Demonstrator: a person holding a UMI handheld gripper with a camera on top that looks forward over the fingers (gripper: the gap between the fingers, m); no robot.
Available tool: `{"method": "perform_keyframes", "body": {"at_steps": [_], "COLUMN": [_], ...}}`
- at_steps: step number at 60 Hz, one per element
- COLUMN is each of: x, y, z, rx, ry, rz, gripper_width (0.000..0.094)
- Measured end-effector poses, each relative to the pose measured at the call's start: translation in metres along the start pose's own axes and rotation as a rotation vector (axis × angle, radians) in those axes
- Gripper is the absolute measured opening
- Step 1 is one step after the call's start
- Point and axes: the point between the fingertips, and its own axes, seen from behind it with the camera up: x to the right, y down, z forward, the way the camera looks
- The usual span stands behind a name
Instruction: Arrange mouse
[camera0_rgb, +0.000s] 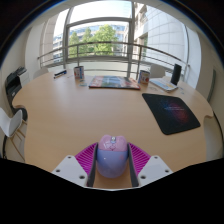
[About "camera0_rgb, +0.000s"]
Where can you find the black printed mouse pad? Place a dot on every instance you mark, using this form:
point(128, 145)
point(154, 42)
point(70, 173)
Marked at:
point(171, 113)

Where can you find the light blue booklet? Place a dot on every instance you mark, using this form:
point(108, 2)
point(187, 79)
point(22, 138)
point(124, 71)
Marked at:
point(163, 84)

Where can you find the metal balcony railing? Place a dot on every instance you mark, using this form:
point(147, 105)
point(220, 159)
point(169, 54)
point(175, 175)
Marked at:
point(110, 43)

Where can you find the black printer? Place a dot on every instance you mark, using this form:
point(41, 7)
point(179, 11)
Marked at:
point(14, 85)

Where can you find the black cylindrical speaker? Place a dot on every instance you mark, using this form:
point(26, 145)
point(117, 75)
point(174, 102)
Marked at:
point(176, 74)

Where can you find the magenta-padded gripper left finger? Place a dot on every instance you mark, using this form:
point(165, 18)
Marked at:
point(68, 168)

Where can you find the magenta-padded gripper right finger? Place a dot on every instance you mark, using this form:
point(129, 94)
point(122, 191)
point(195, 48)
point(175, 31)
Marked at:
point(153, 168)

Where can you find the dark blue stapler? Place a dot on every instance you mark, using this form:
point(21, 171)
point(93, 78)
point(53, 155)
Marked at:
point(60, 73)

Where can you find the red and blue magazine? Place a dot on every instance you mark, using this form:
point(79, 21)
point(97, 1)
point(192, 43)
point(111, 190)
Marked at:
point(114, 82)

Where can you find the white chair with wooden legs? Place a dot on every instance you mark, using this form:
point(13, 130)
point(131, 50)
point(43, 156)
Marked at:
point(10, 124)

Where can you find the white mug with red print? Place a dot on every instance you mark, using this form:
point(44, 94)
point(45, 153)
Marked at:
point(144, 77)

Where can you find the pink and lilac computer mouse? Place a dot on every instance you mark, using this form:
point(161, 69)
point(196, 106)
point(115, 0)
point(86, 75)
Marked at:
point(112, 160)

